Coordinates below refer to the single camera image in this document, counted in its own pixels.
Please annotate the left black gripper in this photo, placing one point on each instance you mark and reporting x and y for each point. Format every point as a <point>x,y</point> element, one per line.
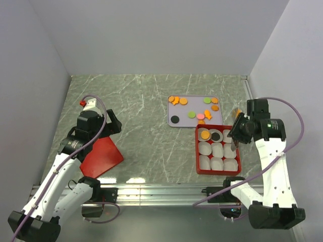
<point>113,127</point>

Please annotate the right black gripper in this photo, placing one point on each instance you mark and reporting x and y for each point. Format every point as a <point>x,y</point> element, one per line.
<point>234,132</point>

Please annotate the orange round cookie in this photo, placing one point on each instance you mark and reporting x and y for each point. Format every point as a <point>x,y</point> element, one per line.
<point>183,101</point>
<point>205,135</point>
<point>214,107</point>

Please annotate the orange fish cookie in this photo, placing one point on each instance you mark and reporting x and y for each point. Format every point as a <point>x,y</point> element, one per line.
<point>207,114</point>
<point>176,100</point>

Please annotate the red cookie tin box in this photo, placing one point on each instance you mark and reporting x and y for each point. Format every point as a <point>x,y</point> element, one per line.
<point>216,158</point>

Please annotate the green round cookie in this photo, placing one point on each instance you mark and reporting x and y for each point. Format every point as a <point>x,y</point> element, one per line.
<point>191,114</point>
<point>207,100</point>

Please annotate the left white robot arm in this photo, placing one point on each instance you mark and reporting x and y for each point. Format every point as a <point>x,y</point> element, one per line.
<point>42,217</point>

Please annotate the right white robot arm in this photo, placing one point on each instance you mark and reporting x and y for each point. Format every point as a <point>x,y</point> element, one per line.
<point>276,208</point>

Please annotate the red tin lid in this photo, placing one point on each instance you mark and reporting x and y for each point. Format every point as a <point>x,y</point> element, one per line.
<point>103,157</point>

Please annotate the orange swirl cookie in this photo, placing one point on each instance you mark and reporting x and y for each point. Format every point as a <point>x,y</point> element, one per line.
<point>201,122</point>

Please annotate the orange flower cookie right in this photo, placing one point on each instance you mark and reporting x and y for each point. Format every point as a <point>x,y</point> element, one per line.
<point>214,100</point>

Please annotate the orange flower cookie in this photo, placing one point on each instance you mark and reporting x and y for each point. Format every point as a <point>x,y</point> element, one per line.
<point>171,99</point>
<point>214,100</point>

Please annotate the lavender plastic tray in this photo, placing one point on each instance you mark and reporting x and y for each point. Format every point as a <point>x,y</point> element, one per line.
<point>195,104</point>

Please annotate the orange flower cookie left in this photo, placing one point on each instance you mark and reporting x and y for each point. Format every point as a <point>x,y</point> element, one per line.
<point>171,99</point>

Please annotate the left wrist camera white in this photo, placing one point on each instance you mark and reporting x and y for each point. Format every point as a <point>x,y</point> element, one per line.
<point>90,105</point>

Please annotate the aluminium rail frame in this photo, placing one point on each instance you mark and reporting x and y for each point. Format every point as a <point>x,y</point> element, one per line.
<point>160,194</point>

